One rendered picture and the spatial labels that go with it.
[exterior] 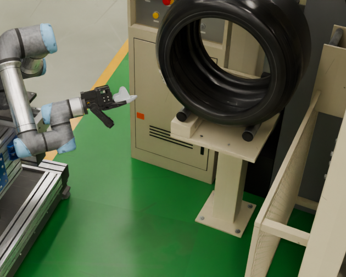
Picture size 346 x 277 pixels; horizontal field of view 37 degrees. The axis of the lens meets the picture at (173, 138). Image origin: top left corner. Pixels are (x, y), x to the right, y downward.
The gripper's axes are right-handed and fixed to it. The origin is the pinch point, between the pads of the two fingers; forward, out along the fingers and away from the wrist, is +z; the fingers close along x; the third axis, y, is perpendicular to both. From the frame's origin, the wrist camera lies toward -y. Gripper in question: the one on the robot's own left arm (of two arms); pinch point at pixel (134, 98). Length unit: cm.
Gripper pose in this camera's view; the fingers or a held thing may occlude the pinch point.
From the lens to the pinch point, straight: 202.2
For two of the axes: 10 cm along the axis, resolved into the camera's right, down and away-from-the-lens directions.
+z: 9.6, -2.5, 1.5
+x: -2.2, -3.0, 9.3
